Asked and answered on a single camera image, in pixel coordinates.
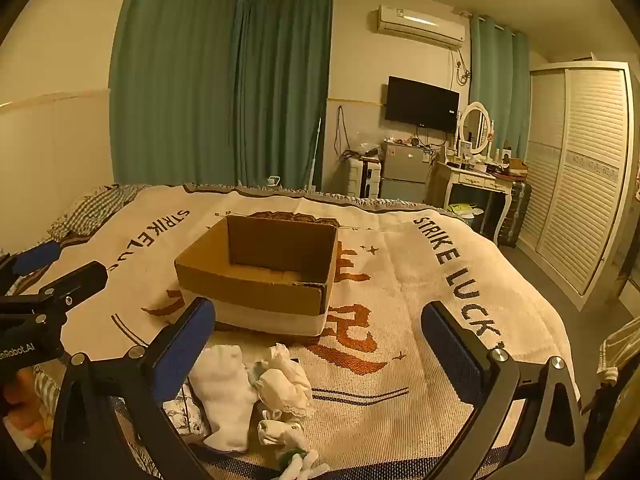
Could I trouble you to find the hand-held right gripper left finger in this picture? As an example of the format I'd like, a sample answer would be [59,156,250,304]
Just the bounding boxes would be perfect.
[50,297,217,480]

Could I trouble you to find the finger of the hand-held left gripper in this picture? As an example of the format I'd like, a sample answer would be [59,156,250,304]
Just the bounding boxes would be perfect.
[39,261,108,313]
[0,241,62,281]

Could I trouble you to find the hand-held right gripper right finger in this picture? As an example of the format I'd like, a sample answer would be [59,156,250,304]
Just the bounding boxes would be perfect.
[421,301,586,480]

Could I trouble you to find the large white sock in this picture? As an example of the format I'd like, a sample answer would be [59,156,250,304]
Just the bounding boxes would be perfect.
[190,344,259,452]

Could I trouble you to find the floral grey cloth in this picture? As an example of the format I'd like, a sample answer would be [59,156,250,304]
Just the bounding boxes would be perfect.
[164,384,210,437]

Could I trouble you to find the brown cardboard box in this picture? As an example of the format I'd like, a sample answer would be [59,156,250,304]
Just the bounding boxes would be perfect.
[174,215,339,337]

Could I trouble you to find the white socks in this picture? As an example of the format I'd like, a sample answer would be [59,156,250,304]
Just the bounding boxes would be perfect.
[255,344,315,421]

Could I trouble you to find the small white cloth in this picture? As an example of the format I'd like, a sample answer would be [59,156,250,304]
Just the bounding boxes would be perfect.
[257,417,306,449]

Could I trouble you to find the green and white cloth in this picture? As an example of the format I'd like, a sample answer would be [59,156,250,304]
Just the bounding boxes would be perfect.
[276,447,332,480]

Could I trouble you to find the person's left hand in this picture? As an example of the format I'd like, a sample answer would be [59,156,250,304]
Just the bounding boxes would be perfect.
[0,374,53,456]

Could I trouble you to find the cream printed blanket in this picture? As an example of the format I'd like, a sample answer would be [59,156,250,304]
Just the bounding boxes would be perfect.
[0,182,581,480]

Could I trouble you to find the checkered cloth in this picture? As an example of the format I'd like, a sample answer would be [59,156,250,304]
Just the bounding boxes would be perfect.
[49,183,152,242]

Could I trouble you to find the bin with yellow bags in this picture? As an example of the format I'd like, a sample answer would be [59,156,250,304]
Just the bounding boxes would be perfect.
[446,202,485,232]

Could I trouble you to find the dark suitcase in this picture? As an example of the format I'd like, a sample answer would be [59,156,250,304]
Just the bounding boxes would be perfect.
[499,180,533,249]

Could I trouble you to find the hanging clothing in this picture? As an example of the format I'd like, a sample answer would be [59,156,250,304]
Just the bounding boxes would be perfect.
[596,316,640,387]

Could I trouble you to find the white dressing table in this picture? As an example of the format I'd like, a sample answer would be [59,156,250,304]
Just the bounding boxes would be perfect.
[431,159,514,247]

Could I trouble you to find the small grey fridge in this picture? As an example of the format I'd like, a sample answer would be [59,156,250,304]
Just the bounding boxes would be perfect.
[379,141,433,204]

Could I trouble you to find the white suitcase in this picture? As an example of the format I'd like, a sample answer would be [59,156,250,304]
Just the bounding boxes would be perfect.
[348,156,384,199]

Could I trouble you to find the wide green curtain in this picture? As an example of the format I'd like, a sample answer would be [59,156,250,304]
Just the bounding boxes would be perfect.
[109,0,242,192]

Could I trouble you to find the white louvered wardrobe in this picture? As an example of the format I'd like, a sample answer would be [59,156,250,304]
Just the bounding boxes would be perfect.
[516,61,637,312]

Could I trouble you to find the clear plastic bag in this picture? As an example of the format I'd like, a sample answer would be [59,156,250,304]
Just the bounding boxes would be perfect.
[354,131,387,159]

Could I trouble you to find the oval white mirror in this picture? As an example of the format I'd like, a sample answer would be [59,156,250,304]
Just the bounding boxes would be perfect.
[459,101,492,157]

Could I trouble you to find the white mop pole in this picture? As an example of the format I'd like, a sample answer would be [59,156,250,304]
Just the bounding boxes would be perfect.
[305,114,322,194]

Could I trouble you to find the narrow green curtain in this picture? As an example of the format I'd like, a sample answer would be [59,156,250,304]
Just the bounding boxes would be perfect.
[469,14,531,162]

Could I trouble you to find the green corner curtain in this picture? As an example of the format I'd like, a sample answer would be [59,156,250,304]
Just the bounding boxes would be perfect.
[232,0,334,194]

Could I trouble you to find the white air conditioner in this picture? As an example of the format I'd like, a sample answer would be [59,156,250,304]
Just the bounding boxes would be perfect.
[376,5,467,51]

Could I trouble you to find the black wall television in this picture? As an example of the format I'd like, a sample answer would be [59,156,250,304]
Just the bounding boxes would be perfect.
[384,76,461,135]

